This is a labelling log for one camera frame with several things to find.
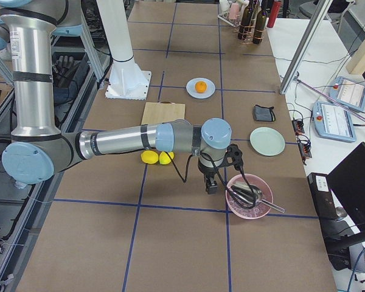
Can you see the orange fruit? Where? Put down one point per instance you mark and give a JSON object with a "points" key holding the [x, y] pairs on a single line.
{"points": [[200, 86]]}

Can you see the yellow lemon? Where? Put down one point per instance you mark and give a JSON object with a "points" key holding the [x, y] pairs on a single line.
{"points": [[149, 157], [166, 157]]}

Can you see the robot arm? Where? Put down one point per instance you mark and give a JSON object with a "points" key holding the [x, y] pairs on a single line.
{"points": [[39, 149]]}

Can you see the black monitor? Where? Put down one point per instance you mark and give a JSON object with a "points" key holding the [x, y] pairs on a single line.
{"points": [[339, 200]]}

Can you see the lower yellow lemon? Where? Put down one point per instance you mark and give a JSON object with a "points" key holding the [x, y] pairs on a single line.
{"points": [[166, 157]]}

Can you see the metal scoop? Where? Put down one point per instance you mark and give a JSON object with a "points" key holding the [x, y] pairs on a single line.
{"points": [[252, 194]]}

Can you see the dark wine bottle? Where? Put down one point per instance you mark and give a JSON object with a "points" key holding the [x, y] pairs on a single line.
{"points": [[245, 21], [260, 23]]}

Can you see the folded grey cloth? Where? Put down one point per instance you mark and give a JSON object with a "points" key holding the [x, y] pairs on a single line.
{"points": [[264, 114]]}

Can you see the light green plate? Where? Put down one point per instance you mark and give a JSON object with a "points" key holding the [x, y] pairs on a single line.
{"points": [[267, 141]]}

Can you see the light blue plate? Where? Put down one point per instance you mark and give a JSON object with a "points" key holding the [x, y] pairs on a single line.
{"points": [[190, 87]]}

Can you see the upper yellow lemon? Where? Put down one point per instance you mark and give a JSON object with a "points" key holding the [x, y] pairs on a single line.
{"points": [[149, 157]]}

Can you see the pink bowl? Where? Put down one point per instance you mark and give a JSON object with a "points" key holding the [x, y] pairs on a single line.
{"points": [[260, 210]]}

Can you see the wooden cutting board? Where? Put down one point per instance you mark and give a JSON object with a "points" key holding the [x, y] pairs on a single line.
{"points": [[162, 112]]}

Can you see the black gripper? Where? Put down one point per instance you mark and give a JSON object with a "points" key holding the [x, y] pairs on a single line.
{"points": [[207, 171]]}

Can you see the teach pendant tablet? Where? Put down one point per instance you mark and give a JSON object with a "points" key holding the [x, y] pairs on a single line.
{"points": [[349, 93], [333, 122]]}

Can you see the red thermos bottle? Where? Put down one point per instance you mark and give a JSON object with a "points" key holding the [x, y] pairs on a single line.
{"points": [[274, 13]]}

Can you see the copper wire bottle rack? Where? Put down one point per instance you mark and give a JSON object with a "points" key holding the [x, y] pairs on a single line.
{"points": [[253, 33]]}

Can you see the aluminium frame post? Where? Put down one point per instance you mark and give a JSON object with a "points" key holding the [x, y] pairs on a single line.
{"points": [[313, 25]]}

